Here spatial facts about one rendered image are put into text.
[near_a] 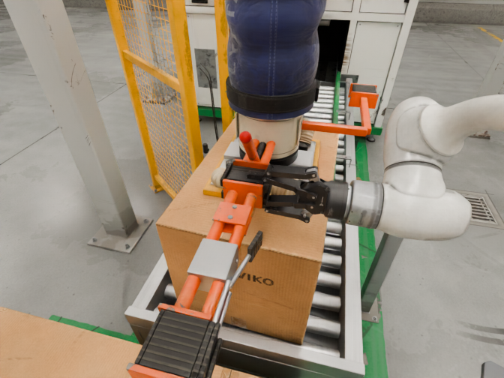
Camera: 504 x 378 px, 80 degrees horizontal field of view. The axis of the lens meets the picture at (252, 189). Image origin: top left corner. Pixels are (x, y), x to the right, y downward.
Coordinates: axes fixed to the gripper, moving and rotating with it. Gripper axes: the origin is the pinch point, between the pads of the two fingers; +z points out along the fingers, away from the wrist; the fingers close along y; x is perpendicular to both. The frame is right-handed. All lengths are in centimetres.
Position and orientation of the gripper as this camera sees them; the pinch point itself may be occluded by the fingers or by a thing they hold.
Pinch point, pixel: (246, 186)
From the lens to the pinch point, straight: 63.3
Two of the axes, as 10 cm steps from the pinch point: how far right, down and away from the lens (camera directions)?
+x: 2.4, -6.1, 7.5
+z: -9.7, -1.5, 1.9
